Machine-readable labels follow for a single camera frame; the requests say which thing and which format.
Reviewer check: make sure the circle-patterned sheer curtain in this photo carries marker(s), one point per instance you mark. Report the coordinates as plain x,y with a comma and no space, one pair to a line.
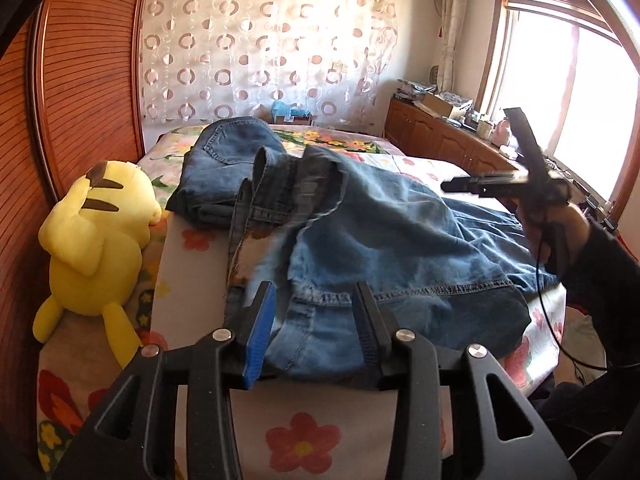
260,35

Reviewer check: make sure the person's right forearm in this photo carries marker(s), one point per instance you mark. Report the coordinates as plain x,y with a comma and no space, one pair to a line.
610,270

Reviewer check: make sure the white flower print sheet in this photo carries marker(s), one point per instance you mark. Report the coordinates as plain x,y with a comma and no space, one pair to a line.
300,410

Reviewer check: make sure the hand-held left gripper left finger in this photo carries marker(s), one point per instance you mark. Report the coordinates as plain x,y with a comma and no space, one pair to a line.
260,335

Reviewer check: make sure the blue denim pants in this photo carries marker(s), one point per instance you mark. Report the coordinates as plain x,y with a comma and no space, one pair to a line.
400,240
220,170

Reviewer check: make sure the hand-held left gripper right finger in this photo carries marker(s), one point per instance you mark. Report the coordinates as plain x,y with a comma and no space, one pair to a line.
372,330

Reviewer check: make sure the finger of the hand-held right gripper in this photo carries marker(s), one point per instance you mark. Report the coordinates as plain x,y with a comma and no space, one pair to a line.
522,135
475,185

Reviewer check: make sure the wooden framed window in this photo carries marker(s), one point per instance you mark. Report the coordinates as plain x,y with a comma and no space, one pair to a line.
575,85

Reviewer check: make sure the blue tissue box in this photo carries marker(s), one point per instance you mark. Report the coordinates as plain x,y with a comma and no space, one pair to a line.
287,109

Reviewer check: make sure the long wooden sideboard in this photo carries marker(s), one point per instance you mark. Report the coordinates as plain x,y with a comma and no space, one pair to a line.
435,135

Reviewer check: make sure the open cardboard box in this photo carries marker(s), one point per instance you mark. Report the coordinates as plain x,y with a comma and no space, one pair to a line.
440,106

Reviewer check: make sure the yellow plush toy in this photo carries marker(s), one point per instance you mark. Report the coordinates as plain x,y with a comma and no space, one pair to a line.
95,240

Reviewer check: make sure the person's dark clothing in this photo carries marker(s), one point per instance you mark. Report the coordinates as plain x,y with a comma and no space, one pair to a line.
575,400

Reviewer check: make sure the floral plush blanket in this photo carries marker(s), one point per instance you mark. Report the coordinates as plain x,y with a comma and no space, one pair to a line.
325,137

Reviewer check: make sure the person's right hand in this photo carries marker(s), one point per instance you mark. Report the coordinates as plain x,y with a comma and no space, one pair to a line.
575,232

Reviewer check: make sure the white patterned window curtain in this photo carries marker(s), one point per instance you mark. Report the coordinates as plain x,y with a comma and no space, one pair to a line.
452,25

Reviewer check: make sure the small cardboard box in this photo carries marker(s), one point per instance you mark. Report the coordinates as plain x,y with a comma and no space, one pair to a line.
300,120

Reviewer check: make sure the slatted wooden wardrobe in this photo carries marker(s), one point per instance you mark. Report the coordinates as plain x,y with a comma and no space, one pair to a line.
85,60

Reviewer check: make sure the pink bottle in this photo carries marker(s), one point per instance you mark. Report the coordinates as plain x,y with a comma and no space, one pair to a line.
504,132

